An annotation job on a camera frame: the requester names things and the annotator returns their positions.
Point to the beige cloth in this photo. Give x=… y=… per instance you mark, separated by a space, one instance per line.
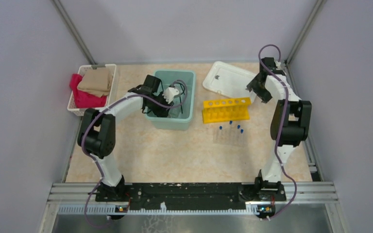
x=96 y=82

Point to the yellow test tube rack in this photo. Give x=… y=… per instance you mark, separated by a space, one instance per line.
x=215 y=111

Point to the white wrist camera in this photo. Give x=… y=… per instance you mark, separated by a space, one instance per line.
x=281 y=65
x=170 y=93

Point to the pink cloth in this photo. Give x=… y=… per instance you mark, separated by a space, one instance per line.
x=83 y=99

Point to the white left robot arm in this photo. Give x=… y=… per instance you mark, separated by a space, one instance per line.
x=97 y=135

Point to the teal plastic bin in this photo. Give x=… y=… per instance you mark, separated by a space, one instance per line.
x=175 y=120

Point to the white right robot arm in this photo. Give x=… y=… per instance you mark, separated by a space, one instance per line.
x=289 y=124

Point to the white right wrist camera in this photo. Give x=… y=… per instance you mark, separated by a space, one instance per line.
x=281 y=65

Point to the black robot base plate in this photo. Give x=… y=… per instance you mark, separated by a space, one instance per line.
x=180 y=203

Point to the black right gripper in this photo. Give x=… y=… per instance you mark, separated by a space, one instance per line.
x=265 y=96

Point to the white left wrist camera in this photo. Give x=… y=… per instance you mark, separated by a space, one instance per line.
x=170 y=93

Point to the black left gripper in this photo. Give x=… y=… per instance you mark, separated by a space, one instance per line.
x=162 y=112

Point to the white plastic tray lid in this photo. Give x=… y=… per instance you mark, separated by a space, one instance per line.
x=229 y=80

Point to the white perforated plastic basket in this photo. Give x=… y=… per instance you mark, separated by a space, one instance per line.
x=114 y=72

